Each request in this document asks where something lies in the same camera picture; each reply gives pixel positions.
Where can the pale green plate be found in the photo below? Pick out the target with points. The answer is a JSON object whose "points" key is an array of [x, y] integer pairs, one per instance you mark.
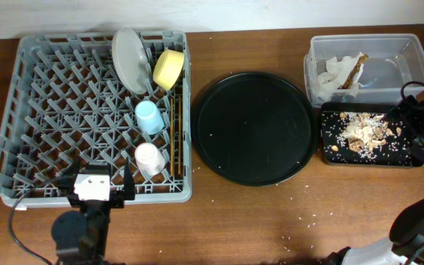
{"points": [[130, 60]]}

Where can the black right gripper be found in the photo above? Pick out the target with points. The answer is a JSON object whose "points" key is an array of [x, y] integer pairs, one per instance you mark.
{"points": [[409, 118]]}

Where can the yellow bowl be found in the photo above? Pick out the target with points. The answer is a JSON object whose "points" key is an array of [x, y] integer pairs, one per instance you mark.
{"points": [[168, 68]]}

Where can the food scraps pile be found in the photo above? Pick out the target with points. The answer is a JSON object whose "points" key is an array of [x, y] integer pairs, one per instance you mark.
{"points": [[366, 133]]}

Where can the brown snack wrapper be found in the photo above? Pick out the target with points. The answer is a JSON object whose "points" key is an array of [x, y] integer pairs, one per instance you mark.
{"points": [[354, 72]]}

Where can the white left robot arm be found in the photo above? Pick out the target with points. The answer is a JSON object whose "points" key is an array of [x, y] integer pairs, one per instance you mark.
{"points": [[80, 235]]}

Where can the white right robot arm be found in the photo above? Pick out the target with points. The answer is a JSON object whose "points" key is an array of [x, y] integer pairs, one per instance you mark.
{"points": [[247, 207]]}

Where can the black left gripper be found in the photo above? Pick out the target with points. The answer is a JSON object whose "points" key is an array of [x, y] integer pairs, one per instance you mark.
{"points": [[116, 196]]}

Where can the round black tray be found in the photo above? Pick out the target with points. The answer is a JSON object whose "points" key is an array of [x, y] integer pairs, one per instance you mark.
{"points": [[254, 129]]}

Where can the crumpled white paper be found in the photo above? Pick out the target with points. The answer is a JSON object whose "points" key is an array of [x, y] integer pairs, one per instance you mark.
{"points": [[335, 75]]}

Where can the light blue cup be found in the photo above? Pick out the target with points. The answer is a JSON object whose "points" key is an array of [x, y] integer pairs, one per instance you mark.
{"points": [[149, 117]]}

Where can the grey dishwasher rack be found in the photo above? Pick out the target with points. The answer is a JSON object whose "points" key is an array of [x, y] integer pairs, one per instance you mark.
{"points": [[65, 102]]}

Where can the rectangular black tray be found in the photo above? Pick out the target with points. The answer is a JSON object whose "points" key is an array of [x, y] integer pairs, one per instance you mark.
{"points": [[395, 154]]}

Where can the clear plastic bin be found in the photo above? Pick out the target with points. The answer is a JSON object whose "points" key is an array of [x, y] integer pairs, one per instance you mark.
{"points": [[393, 60]]}

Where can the pink cup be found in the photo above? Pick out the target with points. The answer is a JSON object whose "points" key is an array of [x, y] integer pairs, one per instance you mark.
{"points": [[149, 159]]}

